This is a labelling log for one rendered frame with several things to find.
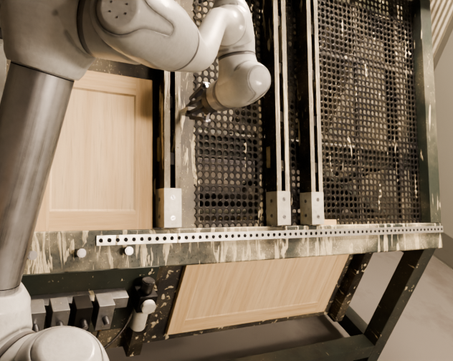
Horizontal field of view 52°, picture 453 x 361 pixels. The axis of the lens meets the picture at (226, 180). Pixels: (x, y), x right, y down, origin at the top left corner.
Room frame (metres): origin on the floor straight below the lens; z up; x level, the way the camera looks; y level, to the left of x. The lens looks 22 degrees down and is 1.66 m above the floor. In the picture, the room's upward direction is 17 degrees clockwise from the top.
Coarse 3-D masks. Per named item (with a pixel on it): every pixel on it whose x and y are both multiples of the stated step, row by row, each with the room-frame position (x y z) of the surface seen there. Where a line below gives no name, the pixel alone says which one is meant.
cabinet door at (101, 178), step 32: (96, 96) 1.39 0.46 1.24; (128, 96) 1.45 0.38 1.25; (64, 128) 1.29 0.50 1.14; (96, 128) 1.34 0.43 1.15; (128, 128) 1.41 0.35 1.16; (64, 160) 1.24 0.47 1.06; (96, 160) 1.30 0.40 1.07; (128, 160) 1.36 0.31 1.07; (64, 192) 1.20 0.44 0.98; (96, 192) 1.26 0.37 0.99; (128, 192) 1.32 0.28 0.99; (64, 224) 1.16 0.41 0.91; (96, 224) 1.21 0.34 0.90; (128, 224) 1.27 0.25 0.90
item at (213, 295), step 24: (216, 264) 1.66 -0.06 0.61; (240, 264) 1.73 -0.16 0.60; (264, 264) 1.81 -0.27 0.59; (288, 264) 1.88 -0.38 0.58; (312, 264) 1.97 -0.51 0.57; (336, 264) 2.05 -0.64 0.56; (192, 288) 1.61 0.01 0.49; (216, 288) 1.69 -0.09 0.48; (240, 288) 1.76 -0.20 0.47; (264, 288) 1.83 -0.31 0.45; (288, 288) 1.92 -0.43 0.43; (312, 288) 2.00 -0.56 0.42; (192, 312) 1.64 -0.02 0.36; (216, 312) 1.71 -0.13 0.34; (240, 312) 1.78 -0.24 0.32; (264, 312) 1.86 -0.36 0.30; (288, 312) 1.95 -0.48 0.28; (312, 312) 2.04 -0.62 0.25
